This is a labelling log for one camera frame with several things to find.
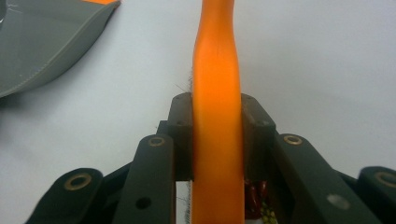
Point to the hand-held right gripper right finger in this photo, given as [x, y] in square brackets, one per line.
[257, 140]

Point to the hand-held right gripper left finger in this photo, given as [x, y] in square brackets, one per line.
[180, 137]

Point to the grey dustpan with orange edge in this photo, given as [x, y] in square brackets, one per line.
[40, 46]

